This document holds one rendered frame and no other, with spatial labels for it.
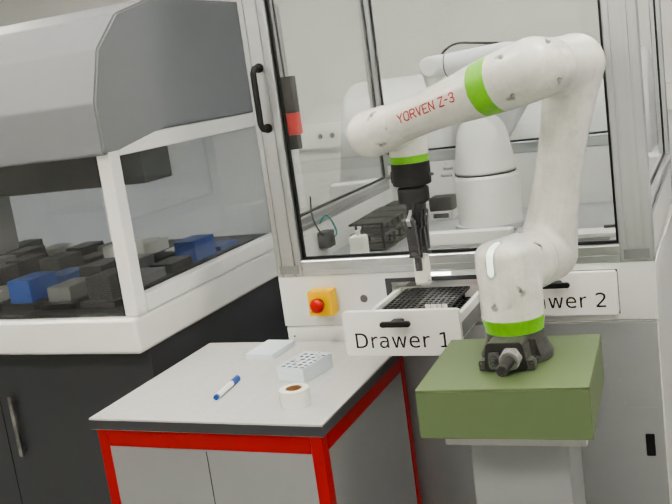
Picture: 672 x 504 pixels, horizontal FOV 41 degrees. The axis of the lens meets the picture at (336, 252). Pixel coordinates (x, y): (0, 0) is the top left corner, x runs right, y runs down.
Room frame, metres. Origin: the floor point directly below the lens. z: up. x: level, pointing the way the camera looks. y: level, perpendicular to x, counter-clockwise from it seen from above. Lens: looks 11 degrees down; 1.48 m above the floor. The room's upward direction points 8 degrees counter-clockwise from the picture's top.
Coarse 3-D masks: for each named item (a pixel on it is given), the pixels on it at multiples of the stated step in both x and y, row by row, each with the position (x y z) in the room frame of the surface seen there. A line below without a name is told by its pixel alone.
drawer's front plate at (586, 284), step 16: (576, 272) 2.18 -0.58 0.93; (592, 272) 2.16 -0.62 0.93; (608, 272) 2.15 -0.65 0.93; (560, 288) 2.20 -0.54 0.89; (576, 288) 2.18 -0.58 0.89; (592, 288) 2.16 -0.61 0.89; (608, 288) 2.15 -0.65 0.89; (576, 304) 2.18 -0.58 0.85; (592, 304) 2.17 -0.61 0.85; (608, 304) 2.15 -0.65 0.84
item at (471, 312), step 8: (400, 288) 2.41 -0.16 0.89; (472, 288) 2.34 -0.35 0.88; (392, 296) 2.35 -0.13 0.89; (472, 296) 2.22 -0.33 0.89; (384, 304) 2.29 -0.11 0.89; (472, 304) 2.18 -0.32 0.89; (464, 312) 2.10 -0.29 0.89; (472, 312) 2.16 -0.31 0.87; (480, 312) 2.23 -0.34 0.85; (464, 320) 2.09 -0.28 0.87; (472, 320) 2.15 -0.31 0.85; (464, 328) 2.08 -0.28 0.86; (464, 336) 2.08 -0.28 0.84
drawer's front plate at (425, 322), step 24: (360, 312) 2.09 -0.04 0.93; (384, 312) 2.07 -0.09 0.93; (408, 312) 2.04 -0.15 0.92; (432, 312) 2.02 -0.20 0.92; (456, 312) 1.99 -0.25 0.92; (360, 336) 2.09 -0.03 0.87; (384, 336) 2.07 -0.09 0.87; (408, 336) 2.04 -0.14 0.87; (432, 336) 2.02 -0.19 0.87; (456, 336) 2.00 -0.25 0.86
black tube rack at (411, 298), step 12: (408, 288) 2.37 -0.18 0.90; (420, 288) 2.36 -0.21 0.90; (432, 288) 2.35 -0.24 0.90; (444, 288) 2.32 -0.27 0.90; (456, 288) 2.30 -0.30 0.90; (468, 288) 2.29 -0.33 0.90; (396, 300) 2.27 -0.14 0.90; (408, 300) 2.25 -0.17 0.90; (420, 300) 2.23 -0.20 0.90; (432, 300) 2.21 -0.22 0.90; (444, 300) 2.20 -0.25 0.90; (456, 300) 2.19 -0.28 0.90; (468, 300) 2.28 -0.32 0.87
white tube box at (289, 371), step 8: (304, 352) 2.27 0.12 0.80; (312, 352) 2.25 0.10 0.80; (288, 360) 2.21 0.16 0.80; (304, 360) 2.20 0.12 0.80; (312, 360) 2.19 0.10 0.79; (320, 360) 2.19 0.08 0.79; (328, 360) 2.21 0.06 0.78; (280, 368) 2.16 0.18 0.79; (288, 368) 2.15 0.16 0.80; (296, 368) 2.13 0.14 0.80; (304, 368) 2.13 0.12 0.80; (312, 368) 2.16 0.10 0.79; (320, 368) 2.18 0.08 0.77; (328, 368) 2.21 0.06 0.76; (280, 376) 2.17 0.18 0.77; (288, 376) 2.15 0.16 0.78; (296, 376) 2.14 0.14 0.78; (304, 376) 2.13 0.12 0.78; (312, 376) 2.15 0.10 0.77
